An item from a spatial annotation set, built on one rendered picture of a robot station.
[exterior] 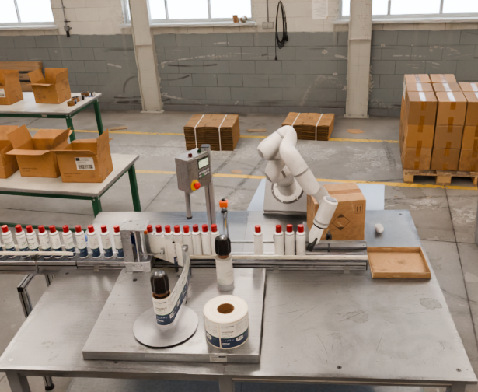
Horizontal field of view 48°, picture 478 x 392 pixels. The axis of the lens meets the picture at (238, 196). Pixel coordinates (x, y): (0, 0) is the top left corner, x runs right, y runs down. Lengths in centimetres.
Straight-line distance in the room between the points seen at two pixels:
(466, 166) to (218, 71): 401
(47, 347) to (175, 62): 636
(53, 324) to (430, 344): 180
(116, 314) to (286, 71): 593
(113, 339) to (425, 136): 418
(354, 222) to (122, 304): 139
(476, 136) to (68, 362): 458
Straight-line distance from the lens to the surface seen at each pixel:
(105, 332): 269
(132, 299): 286
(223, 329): 242
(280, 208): 358
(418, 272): 303
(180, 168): 289
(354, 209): 318
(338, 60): 803
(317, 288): 291
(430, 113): 586
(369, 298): 287
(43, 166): 474
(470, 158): 608
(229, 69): 834
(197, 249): 306
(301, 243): 298
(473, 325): 417
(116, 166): 476
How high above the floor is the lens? 254
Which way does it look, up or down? 26 degrees down
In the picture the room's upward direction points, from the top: 4 degrees counter-clockwise
